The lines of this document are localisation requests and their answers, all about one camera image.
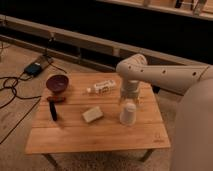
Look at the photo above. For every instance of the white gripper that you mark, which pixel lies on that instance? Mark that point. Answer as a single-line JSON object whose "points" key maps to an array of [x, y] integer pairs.
{"points": [[129, 89]]}

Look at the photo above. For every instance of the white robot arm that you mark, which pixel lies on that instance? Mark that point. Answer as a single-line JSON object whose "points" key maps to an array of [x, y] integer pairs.
{"points": [[192, 144]]}

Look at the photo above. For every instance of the small red eraser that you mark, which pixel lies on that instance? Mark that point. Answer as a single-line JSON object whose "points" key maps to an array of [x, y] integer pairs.
{"points": [[55, 99]]}

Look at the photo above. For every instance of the white plastic bottle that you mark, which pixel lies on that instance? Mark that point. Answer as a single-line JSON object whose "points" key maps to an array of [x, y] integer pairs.
{"points": [[101, 87]]}

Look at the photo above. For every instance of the white rectangular sponge block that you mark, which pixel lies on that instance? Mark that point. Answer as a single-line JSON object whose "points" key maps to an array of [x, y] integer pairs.
{"points": [[92, 114]]}

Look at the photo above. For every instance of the wooden table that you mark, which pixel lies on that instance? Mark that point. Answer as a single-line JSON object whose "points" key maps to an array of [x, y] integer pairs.
{"points": [[71, 133]]}

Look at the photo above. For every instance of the dark red bowl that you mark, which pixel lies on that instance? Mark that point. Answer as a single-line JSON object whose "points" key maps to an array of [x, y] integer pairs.
{"points": [[57, 83]]}

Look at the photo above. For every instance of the black marker pen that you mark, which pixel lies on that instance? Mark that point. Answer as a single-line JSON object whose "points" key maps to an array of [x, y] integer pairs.
{"points": [[53, 111]]}

